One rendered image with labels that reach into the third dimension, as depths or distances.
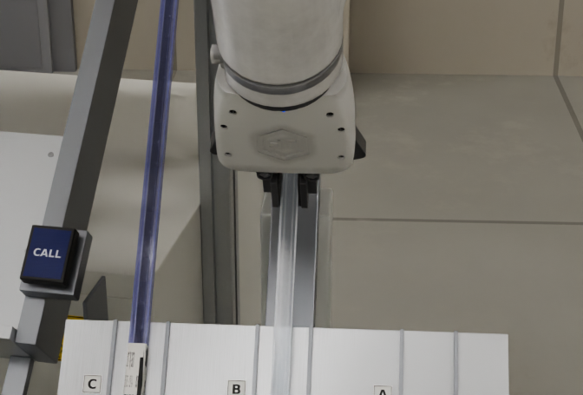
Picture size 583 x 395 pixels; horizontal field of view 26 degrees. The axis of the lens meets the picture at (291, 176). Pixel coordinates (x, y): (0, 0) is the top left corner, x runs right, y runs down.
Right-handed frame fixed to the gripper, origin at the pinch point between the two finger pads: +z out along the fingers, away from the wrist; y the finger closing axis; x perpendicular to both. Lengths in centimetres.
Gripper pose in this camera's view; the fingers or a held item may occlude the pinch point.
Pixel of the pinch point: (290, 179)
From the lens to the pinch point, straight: 99.5
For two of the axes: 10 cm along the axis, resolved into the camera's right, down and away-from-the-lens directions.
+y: 10.0, 0.3, -0.6
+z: 0.4, 5.2, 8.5
